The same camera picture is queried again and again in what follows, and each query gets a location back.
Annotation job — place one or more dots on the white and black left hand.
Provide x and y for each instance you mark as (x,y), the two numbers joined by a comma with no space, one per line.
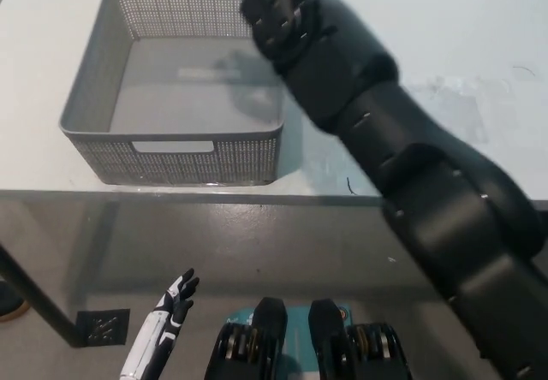
(150,341)

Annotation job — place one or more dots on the dark shoe with tan sole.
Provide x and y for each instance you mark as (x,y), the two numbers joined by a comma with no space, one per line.
(12,305)

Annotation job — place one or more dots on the grey perforated plastic basket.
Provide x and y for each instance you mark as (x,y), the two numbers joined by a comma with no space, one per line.
(180,164)

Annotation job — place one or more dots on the black floor marker plate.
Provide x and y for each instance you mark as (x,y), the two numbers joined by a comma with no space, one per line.
(103,328)

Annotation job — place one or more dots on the black table leg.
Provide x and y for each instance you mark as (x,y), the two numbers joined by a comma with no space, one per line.
(43,303)

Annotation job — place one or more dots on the black and teal robot torso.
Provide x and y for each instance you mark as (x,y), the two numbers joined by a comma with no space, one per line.
(265,337)

